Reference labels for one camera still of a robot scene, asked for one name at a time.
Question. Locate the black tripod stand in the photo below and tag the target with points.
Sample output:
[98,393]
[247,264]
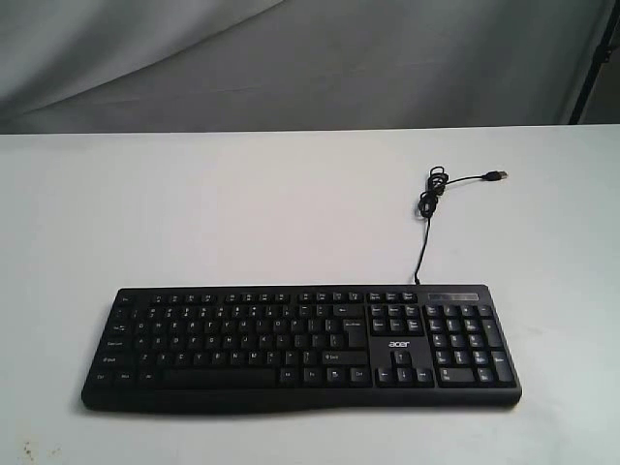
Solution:
[601,55]

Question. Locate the black Acer keyboard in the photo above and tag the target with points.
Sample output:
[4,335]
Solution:
[271,349]

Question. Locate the grey fabric backdrop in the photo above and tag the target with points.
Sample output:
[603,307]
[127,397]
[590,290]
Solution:
[232,66]

